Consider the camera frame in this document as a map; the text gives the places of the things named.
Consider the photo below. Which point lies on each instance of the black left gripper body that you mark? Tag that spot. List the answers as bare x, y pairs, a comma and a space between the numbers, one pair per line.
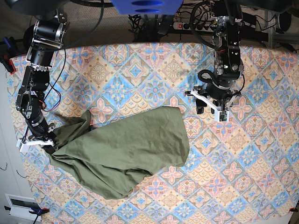
222, 97

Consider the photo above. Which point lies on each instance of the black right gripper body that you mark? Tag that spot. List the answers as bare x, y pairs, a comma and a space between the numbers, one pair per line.
44, 136

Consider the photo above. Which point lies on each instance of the olive green t-shirt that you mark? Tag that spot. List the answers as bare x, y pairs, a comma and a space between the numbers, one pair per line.
111, 160

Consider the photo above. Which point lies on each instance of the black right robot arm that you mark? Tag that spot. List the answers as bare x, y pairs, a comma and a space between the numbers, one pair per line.
45, 37

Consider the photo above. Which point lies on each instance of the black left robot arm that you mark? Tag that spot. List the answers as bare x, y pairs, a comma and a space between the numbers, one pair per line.
228, 66

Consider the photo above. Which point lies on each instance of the colourful patterned tablecloth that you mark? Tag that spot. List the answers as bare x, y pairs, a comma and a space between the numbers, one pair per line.
240, 171

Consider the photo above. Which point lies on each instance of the white power strip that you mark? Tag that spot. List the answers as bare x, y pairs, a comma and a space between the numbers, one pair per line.
186, 26

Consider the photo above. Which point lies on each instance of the blue orange clamp lower left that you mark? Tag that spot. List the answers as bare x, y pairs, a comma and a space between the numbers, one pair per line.
33, 214

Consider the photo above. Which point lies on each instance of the black round stool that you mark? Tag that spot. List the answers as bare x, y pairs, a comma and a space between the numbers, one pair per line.
28, 38

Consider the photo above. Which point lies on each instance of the black cylinder right background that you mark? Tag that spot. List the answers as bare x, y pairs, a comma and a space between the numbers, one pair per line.
284, 21

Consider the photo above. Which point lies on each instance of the orange clamp lower right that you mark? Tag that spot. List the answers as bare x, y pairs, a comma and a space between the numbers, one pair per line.
293, 209

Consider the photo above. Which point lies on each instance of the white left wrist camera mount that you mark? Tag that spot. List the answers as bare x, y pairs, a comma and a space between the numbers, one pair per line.
222, 111

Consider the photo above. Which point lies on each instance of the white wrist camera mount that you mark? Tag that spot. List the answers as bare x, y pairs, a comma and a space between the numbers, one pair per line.
24, 145
222, 111

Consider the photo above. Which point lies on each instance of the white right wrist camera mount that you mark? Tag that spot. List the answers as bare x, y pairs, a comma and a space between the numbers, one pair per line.
24, 145

